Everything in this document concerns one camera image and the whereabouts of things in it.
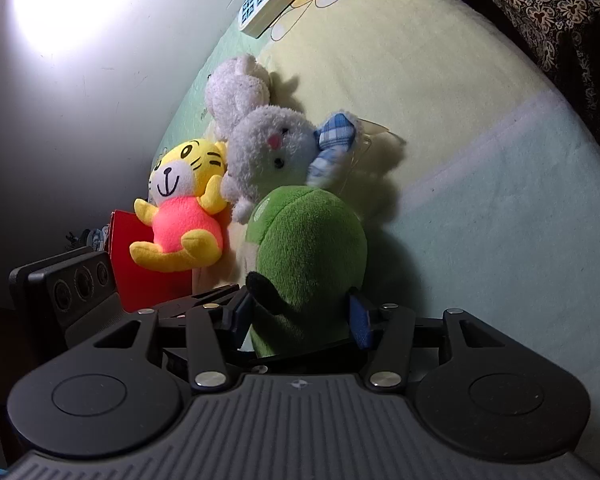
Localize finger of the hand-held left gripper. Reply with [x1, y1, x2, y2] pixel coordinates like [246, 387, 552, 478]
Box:
[152, 284, 246, 318]

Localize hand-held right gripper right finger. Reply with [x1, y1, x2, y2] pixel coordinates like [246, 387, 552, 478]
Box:
[349, 290, 507, 395]

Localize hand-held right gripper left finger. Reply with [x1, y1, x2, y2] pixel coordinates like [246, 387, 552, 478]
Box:
[92, 291, 255, 395]

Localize red storage box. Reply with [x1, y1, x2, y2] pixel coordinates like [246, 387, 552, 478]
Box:
[108, 210, 197, 312]

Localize green plush toy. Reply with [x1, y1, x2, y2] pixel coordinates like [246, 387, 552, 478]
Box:
[244, 185, 368, 358]

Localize white plush toy plaid ears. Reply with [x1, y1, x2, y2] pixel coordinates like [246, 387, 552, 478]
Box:
[204, 54, 363, 225]

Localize small dark object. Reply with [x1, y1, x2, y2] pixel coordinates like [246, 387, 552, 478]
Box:
[64, 229, 90, 252]

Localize yellow tiger plush toy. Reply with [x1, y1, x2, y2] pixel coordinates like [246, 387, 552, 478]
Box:
[129, 139, 229, 272]

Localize clear plastic piece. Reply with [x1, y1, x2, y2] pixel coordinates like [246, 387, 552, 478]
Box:
[347, 119, 407, 171]

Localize yellow green printed blanket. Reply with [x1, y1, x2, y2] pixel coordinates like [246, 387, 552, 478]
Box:
[152, 0, 600, 466]

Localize dark floral patterned cloth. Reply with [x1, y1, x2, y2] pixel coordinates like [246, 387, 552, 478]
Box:
[407, 0, 600, 128]

